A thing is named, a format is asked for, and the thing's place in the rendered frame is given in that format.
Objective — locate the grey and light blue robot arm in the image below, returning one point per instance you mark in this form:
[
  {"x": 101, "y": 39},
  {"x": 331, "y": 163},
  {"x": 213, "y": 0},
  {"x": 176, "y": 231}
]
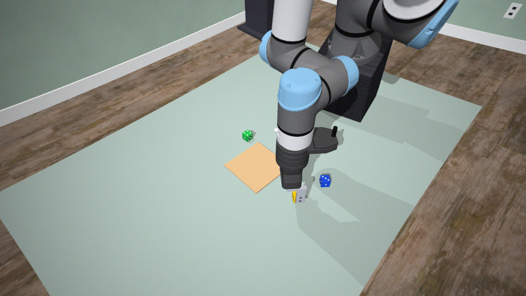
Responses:
[{"x": 311, "y": 81}]

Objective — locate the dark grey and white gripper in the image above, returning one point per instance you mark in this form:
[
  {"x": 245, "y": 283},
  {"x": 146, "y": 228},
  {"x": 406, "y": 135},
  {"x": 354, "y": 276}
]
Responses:
[{"x": 292, "y": 155}]

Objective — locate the tan flat mat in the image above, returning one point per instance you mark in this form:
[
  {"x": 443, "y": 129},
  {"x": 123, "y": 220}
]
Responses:
[{"x": 256, "y": 167}]

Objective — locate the green die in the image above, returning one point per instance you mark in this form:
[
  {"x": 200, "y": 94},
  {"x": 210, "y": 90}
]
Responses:
[{"x": 247, "y": 135}]

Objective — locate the blue die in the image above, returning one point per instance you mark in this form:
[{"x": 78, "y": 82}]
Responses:
[{"x": 324, "y": 180}]

